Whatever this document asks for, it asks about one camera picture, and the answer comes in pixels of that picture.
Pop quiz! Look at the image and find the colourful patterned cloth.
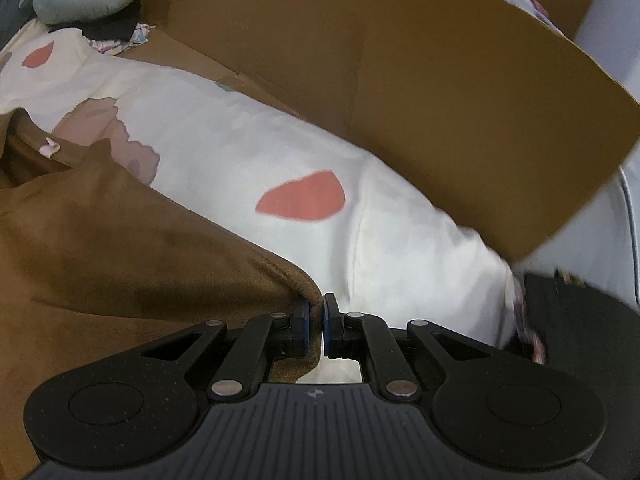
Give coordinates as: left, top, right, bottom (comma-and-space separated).
510, 280, 548, 366

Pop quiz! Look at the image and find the black cloth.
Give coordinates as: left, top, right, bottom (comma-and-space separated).
65, 0, 143, 43

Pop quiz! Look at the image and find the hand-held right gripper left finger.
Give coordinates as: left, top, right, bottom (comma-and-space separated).
141, 296, 312, 402

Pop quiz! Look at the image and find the floral white cloth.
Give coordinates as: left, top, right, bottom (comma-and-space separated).
90, 22, 156, 56

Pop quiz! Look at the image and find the brown printed t-shirt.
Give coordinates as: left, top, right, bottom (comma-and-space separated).
0, 107, 323, 480

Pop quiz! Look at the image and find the black knitted garment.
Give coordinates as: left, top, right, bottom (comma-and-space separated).
520, 270, 640, 411

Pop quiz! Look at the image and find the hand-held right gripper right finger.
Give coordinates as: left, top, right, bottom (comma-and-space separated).
322, 294, 493, 402

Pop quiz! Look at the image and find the bear print blanket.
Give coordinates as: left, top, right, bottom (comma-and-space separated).
0, 27, 526, 376

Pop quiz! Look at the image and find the flat cardboard sheet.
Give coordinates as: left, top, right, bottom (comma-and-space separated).
127, 0, 640, 271

